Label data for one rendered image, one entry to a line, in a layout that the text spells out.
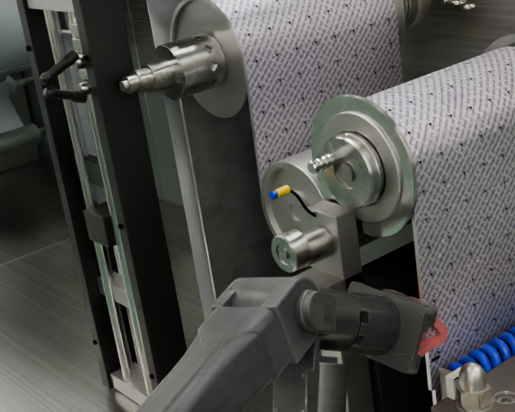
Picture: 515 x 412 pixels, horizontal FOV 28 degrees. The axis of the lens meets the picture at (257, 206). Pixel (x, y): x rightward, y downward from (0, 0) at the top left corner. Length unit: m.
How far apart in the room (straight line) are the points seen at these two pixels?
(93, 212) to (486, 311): 0.48
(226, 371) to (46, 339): 0.83
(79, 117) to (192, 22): 0.18
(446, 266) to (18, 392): 0.68
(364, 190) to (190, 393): 0.32
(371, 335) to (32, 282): 0.97
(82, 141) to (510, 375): 0.57
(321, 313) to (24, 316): 0.91
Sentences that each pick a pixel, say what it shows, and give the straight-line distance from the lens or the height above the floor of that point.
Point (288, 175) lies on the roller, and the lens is 1.13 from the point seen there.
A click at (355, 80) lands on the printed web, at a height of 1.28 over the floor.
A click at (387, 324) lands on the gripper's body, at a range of 0.97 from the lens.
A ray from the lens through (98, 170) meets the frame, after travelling 1.24.
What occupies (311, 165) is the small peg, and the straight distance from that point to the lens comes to 1.00.
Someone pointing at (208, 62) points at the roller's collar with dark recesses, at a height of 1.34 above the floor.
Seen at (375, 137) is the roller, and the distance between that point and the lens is 0.99.
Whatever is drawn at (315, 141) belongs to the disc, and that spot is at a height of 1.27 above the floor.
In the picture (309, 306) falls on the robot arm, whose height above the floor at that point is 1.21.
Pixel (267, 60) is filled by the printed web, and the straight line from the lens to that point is 1.15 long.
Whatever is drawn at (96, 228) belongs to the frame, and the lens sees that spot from 1.26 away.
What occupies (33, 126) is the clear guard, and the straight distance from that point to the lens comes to 1.90.
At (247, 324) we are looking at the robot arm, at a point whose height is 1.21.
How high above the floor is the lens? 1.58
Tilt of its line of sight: 20 degrees down
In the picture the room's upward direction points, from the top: 9 degrees counter-clockwise
